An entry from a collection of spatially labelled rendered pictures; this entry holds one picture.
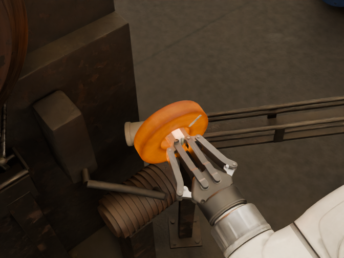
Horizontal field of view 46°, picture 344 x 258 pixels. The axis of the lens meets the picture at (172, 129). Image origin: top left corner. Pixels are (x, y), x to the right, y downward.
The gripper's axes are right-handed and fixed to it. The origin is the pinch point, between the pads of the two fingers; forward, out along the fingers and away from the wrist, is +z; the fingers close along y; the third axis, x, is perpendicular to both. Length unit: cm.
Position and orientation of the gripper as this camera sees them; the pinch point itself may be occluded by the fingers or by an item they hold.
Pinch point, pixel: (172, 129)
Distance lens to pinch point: 78.4
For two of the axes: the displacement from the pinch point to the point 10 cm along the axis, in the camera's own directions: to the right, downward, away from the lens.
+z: -4.9, -7.3, 4.7
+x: 0.3, -5.6, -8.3
